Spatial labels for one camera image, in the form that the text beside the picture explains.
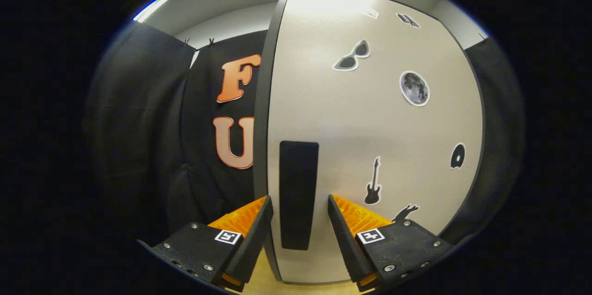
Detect black door handle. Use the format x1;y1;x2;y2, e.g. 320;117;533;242
279;141;320;251

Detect dark grey shoe cabinet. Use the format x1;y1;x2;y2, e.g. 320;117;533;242
253;0;486;286

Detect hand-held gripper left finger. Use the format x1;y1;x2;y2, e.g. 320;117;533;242
152;196;274;292

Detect long ceiling light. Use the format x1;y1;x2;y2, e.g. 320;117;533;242
133;0;168;23

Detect black backdrop cloth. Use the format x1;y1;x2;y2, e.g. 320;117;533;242
83;22;525;249

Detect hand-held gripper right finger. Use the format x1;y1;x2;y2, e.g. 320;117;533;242
327;194;456;292

